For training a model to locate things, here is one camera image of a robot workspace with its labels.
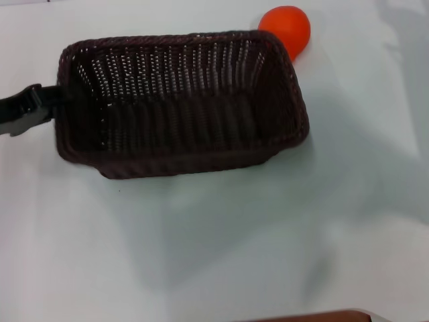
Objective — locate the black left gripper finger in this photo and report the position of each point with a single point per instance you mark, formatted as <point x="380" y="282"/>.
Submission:
<point x="50" y="94"/>
<point x="23" y="115"/>

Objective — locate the dark brown woven basket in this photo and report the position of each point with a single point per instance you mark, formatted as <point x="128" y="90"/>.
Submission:
<point x="184" y="127"/>

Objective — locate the orange plastic pear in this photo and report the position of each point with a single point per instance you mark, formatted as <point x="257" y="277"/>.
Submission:
<point x="288" y="23"/>

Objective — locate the brown wooden edge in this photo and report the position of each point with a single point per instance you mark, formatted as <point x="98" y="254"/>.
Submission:
<point x="318" y="317"/>

